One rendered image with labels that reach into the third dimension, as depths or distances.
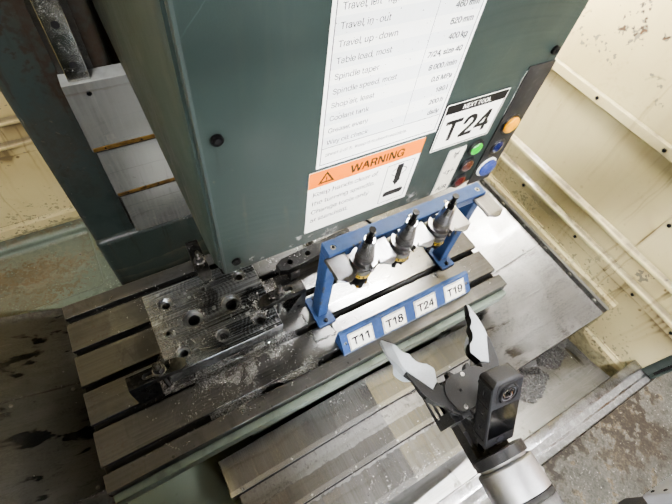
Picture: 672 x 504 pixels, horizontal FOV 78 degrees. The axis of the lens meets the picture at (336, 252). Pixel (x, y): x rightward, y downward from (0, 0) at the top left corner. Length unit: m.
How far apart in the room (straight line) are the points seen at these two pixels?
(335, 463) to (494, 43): 1.07
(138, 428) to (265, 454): 0.34
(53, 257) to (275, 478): 1.15
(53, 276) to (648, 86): 1.92
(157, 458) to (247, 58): 0.95
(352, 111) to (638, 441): 2.39
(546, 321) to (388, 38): 1.31
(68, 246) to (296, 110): 1.57
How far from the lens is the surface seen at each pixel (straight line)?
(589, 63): 1.41
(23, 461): 1.45
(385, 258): 0.95
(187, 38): 0.31
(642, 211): 1.43
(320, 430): 1.26
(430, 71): 0.45
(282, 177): 0.43
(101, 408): 1.20
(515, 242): 1.65
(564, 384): 1.68
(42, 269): 1.86
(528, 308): 1.58
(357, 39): 0.37
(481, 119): 0.58
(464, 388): 0.60
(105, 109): 1.10
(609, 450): 2.52
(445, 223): 1.00
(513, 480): 0.59
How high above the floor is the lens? 1.99
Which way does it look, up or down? 56 degrees down
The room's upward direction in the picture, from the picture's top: 11 degrees clockwise
